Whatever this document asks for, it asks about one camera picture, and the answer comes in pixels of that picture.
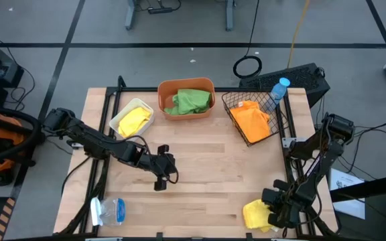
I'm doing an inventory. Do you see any large orange microfiber towel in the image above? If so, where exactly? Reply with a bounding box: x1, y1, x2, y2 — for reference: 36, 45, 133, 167
229, 106, 271, 144

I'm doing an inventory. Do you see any white plastic container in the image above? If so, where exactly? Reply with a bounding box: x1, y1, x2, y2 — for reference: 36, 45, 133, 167
109, 98, 155, 139

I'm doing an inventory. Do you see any black power strip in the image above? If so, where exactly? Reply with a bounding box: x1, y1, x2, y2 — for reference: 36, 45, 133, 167
147, 6, 174, 15

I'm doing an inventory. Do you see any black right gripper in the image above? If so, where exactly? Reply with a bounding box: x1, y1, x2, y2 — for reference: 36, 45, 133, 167
262, 180, 311, 230

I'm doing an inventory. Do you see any black metal table frame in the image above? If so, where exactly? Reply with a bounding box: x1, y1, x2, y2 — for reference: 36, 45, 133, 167
58, 76, 343, 237

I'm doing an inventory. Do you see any white printed paper sheet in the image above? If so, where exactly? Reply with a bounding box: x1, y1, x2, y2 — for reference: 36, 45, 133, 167
328, 167, 367, 221

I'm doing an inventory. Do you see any green microfiber towel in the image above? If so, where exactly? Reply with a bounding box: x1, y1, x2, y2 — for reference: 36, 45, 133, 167
164, 88, 212, 116

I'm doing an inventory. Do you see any blue plastic bottle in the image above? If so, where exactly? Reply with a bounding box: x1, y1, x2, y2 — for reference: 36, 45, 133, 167
265, 77, 292, 113

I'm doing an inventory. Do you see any black desk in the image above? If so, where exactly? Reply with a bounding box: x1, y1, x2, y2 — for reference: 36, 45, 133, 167
329, 171, 386, 241

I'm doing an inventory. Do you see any black wire basket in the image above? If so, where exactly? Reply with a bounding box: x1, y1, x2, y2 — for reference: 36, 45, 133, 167
221, 90, 281, 147

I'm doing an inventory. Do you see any grey desk leg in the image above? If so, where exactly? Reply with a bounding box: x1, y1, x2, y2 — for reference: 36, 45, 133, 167
124, 0, 137, 31
224, 0, 237, 32

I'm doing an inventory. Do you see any crushed bottle with blue label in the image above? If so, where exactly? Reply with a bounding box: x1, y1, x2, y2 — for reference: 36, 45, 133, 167
90, 196, 127, 227

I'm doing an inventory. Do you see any black cable with coil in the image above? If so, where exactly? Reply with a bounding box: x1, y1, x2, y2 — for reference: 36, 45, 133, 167
232, 0, 263, 80

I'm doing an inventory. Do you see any orange plastic basket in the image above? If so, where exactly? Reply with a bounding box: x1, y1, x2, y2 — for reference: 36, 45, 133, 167
157, 77, 216, 122

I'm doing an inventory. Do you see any black computer tower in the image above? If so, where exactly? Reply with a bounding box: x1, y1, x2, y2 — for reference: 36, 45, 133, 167
239, 62, 331, 108

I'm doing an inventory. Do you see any yellow microfiber towel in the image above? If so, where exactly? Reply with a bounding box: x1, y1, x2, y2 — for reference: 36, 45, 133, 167
118, 106, 152, 139
242, 199, 276, 234

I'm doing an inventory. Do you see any small orange microfiber towel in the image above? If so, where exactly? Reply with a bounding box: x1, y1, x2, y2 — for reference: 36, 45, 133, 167
237, 100, 261, 110

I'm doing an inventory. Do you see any orange and black vacuum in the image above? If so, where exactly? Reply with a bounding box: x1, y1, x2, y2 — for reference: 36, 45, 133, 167
0, 105, 46, 187

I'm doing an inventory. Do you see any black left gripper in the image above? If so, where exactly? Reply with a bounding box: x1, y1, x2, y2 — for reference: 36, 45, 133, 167
141, 144, 178, 192

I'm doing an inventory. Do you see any yellow cable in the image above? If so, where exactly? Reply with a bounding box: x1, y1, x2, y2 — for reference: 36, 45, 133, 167
285, 0, 312, 70

